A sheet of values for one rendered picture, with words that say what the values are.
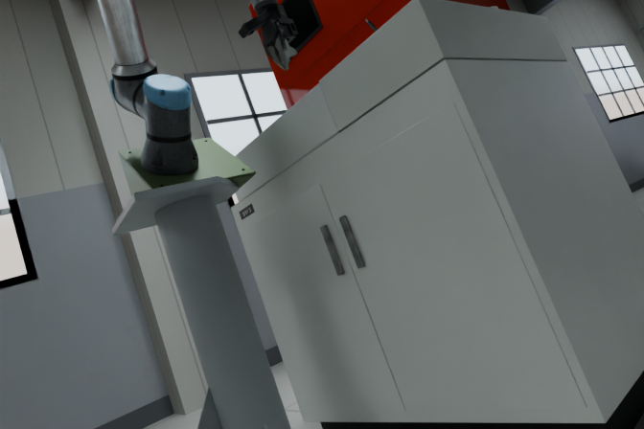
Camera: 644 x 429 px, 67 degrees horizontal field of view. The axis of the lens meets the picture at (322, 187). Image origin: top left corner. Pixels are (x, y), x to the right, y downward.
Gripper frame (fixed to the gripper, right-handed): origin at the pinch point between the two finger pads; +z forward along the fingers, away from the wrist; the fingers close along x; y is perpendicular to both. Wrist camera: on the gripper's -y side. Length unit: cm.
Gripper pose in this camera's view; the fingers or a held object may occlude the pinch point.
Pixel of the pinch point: (283, 65)
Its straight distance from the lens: 147.5
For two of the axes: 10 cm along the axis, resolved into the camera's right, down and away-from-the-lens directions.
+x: -5.9, 3.5, 7.3
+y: 7.3, -1.7, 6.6
